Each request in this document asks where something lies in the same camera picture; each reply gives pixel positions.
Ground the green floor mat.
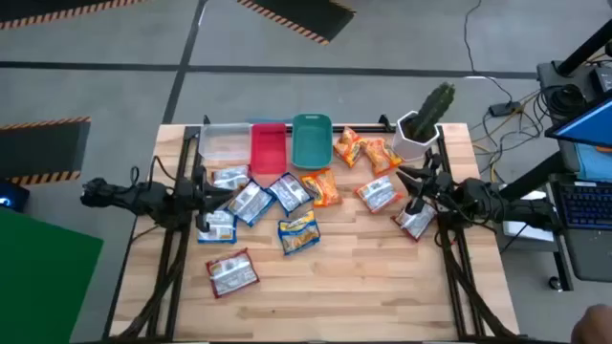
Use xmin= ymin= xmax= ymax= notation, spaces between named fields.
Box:
xmin=0 ymin=205 xmax=105 ymax=344

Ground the pink plastic bin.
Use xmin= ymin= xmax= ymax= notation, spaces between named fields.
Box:
xmin=250 ymin=122 xmax=288 ymax=176

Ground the light blue sheet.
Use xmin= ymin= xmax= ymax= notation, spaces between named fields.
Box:
xmin=575 ymin=142 xmax=612 ymax=183

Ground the long black floor cable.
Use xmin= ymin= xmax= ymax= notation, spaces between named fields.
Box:
xmin=462 ymin=0 xmax=514 ymax=105

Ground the blue Maruchan noodle pack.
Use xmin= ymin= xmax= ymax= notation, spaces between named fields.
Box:
xmin=226 ymin=179 xmax=277 ymax=227
xmin=196 ymin=208 xmax=239 ymax=245
xmin=266 ymin=171 xmax=315 ymax=217
xmin=276 ymin=208 xmax=322 ymax=257

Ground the coiled black cable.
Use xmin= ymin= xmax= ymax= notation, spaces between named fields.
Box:
xmin=539 ymin=81 xmax=590 ymax=120

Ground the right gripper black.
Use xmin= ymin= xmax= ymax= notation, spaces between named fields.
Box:
xmin=395 ymin=160 xmax=455 ymax=204

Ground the black stand pole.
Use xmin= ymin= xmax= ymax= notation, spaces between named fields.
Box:
xmin=496 ymin=151 xmax=568 ymax=202
xmin=556 ymin=18 xmax=612 ymax=77

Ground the black backlit keyboard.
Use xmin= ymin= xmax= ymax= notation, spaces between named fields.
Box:
xmin=557 ymin=183 xmax=612 ymax=231

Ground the teal plastic bin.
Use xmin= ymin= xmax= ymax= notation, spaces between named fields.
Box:
xmin=290 ymin=113 xmax=335 ymax=171

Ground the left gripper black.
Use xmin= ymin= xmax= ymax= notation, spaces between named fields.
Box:
xmin=184 ymin=177 xmax=239 ymax=217

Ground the person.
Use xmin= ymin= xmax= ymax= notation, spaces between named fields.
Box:
xmin=571 ymin=304 xmax=612 ymax=344

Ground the small black box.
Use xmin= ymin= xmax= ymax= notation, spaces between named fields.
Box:
xmin=592 ymin=65 xmax=612 ymax=95

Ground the black device with blue light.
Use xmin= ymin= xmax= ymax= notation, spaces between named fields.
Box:
xmin=0 ymin=180 xmax=31 ymax=215

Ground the orange Maruchan noodle pack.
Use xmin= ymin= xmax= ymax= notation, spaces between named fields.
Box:
xmin=299 ymin=167 xmax=343 ymax=208
xmin=354 ymin=174 xmax=404 ymax=215
xmin=333 ymin=125 xmax=367 ymax=169
xmin=361 ymin=137 xmax=404 ymax=177

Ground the black hazard-striped floor mat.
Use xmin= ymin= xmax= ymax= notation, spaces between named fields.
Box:
xmin=0 ymin=116 xmax=92 ymax=187
xmin=0 ymin=0 xmax=150 ymax=31
xmin=236 ymin=0 xmax=358 ymax=47

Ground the clear plastic bin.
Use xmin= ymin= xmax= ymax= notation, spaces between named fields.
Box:
xmin=198 ymin=122 xmax=253 ymax=162

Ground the laptop computer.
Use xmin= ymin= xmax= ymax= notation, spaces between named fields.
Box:
xmin=535 ymin=59 xmax=612 ymax=292

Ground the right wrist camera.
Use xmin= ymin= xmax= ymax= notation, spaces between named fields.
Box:
xmin=404 ymin=197 xmax=426 ymax=217

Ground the black power adapter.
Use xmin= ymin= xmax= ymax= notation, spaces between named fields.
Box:
xmin=488 ymin=100 xmax=522 ymax=118

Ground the green cactus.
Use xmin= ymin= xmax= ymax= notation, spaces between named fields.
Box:
xmin=409 ymin=80 xmax=457 ymax=143

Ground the white plant pot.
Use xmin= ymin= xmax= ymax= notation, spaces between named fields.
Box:
xmin=390 ymin=110 xmax=441 ymax=163

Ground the monitor with blue screen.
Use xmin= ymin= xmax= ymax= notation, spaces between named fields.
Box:
xmin=544 ymin=95 xmax=612 ymax=150

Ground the red Maruchan noodle pack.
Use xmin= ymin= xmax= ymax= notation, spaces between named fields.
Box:
xmin=210 ymin=164 xmax=251 ymax=191
xmin=390 ymin=200 xmax=437 ymax=243
xmin=205 ymin=247 xmax=261 ymax=300

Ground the black cable bundle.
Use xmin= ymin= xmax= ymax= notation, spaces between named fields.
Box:
xmin=442 ymin=238 xmax=515 ymax=340
xmin=114 ymin=228 xmax=187 ymax=341

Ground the white paper sheet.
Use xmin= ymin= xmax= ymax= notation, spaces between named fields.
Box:
xmin=500 ymin=189 xmax=557 ymax=244

